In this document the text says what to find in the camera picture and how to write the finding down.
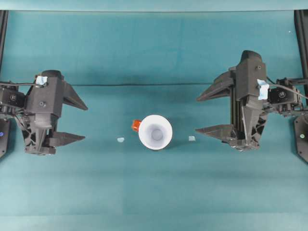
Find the black cup holder red handle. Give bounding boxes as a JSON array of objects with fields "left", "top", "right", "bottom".
[{"left": 131, "top": 119, "right": 169, "bottom": 152}]

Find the black frame rail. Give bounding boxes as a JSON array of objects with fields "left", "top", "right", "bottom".
[
  {"left": 0, "top": 10, "right": 9, "bottom": 73},
  {"left": 294, "top": 9, "right": 308, "bottom": 106}
]

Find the blue-green backdrop sheet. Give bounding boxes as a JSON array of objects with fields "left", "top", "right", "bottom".
[{"left": 0, "top": 0, "right": 308, "bottom": 12}]

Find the blue-green table cloth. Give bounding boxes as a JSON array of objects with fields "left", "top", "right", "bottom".
[{"left": 0, "top": 11, "right": 308, "bottom": 231}]

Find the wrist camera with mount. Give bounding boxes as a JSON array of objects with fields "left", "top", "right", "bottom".
[
  {"left": 237, "top": 50, "right": 268, "bottom": 114},
  {"left": 25, "top": 70, "right": 65, "bottom": 126}
]

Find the white paper cup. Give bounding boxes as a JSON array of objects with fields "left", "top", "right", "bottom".
[{"left": 138, "top": 115, "right": 173, "bottom": 150}]

